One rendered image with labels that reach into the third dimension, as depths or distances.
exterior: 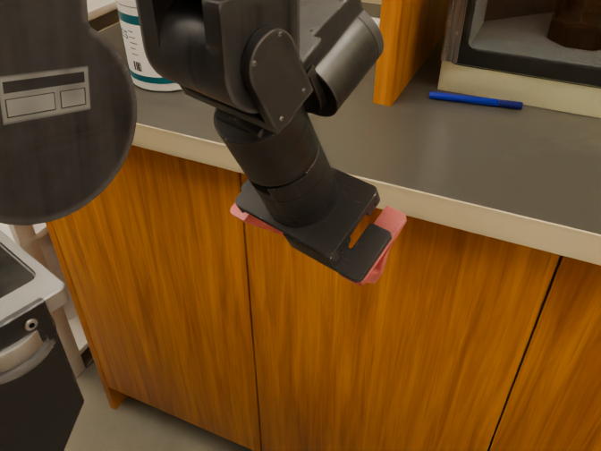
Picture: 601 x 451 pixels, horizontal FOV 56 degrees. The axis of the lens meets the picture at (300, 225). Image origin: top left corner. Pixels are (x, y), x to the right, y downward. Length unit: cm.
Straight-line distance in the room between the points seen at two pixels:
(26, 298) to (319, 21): 28
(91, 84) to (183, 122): 64
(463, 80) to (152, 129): 49
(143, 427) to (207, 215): 83
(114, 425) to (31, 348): 121
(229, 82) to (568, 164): 60
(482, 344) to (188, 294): 54
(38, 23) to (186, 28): 12
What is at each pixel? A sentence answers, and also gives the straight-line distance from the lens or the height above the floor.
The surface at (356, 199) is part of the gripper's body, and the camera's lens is 42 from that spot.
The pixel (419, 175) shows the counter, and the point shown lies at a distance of 73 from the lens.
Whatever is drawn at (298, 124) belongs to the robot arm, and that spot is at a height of 116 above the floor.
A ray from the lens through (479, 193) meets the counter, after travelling 72.
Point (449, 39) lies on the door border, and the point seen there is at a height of 103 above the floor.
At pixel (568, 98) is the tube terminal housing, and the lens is 95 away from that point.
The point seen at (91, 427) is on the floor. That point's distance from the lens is 167.
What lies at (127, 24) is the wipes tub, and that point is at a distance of 95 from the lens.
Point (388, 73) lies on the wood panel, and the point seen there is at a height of 99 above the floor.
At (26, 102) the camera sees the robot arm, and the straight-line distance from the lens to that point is 21.
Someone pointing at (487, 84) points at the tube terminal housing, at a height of 96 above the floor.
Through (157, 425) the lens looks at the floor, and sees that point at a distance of 162.
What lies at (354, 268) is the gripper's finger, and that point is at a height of 105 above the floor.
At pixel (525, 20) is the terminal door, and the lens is 90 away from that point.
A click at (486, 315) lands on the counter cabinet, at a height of 74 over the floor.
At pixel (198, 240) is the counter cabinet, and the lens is 98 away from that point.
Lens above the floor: 133
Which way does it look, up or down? 38 degrees down
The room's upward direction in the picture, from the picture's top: straight up
